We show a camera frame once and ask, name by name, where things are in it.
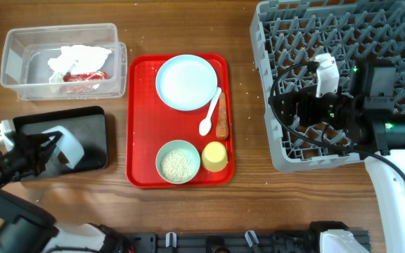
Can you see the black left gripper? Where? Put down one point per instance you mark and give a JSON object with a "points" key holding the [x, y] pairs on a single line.
{"points": [[27, 145]]}

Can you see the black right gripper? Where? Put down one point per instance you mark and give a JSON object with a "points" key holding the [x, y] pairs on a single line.
{"points": [[305, 98]]}

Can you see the yellow cup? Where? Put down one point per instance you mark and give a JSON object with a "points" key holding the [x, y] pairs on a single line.
{"points": [[214, 156]]}

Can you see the red snack wrapper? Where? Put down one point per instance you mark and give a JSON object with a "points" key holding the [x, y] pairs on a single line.
{"points": [[85, 77]]}

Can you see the light blue plate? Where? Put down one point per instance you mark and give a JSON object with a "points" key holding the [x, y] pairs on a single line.
{"points": [[186, 82]]}

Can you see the green bowl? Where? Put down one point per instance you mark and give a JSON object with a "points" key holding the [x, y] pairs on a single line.
{"points": [[178, 144]]}

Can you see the white rice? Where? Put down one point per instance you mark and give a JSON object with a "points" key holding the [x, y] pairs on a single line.
{"points": [[177, 166]]}

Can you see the light blue bowl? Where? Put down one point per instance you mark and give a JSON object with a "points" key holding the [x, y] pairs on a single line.
{"points": [[68, 150]]}

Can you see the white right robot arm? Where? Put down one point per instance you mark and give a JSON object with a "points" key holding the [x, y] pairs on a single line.
{"points": [[376, 132]]}

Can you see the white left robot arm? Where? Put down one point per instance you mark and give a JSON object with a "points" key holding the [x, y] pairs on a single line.
{"points": [[25, 227]]}

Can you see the black waste tray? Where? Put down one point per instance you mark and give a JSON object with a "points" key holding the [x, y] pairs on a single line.
{"points": [[86, 124]]}

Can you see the grey dishwasher rack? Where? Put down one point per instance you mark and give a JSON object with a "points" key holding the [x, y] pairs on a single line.
{"points": [[286, 33]]}

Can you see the clear plastic waste bin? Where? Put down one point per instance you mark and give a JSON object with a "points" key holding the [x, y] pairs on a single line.
{"points": [[24, 67]]}

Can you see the orange carrot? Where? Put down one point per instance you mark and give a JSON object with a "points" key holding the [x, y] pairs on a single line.
{"points": [[222, 129]]}

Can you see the white plastic spoon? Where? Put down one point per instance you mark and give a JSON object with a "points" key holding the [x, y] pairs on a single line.
{"points": [[206, 124]]}

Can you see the red serving tray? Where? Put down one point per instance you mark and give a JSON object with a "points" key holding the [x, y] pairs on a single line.
{"points": [[151, 124]]}

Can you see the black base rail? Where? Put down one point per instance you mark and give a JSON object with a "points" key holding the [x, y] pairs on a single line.
{"points": [[284, 241]]}

